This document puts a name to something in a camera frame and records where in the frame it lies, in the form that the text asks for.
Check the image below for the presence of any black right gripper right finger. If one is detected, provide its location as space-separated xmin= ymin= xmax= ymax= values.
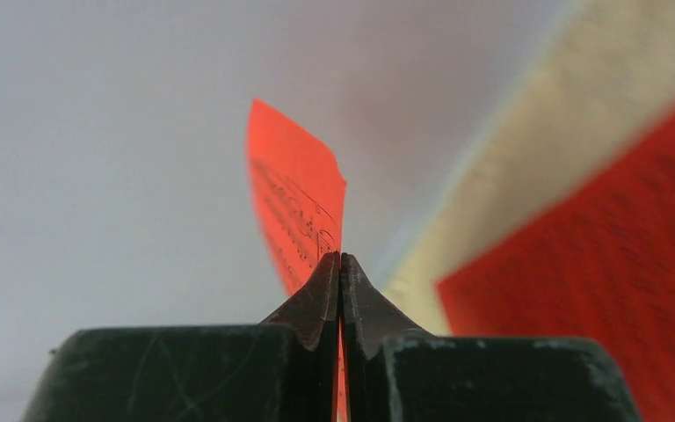
xmin=340 ymin=254 xmax=641 ymax=421

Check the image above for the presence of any red sheet music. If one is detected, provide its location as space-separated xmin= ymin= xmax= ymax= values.
xmin=437 ymin=112 xmax=675 ymax=421
xmin=246 ymin=99 xmax=346 ymax=421

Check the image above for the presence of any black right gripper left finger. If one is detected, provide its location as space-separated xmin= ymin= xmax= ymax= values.
xmin=23 ymin=252 xmax=340 ymax=421

